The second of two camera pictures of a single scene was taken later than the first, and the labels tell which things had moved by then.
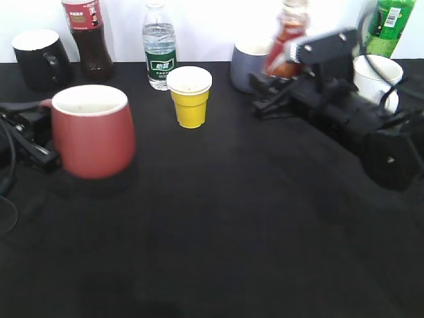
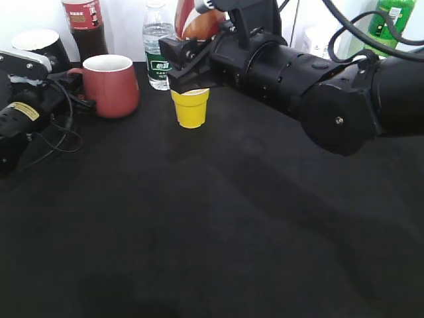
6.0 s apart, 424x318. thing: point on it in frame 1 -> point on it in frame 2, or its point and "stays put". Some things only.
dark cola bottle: [83, 17] stays put
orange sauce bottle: [292, 21] -> [198, 19]
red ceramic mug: [94, 131] -> [110, 81]
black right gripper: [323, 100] -> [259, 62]
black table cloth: [238, 218] stays put
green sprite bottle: [387, 22] stays put
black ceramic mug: [44, 59] stays put
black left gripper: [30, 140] -> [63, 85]
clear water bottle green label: [159, 44] stays put
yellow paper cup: [189, 87] stays put
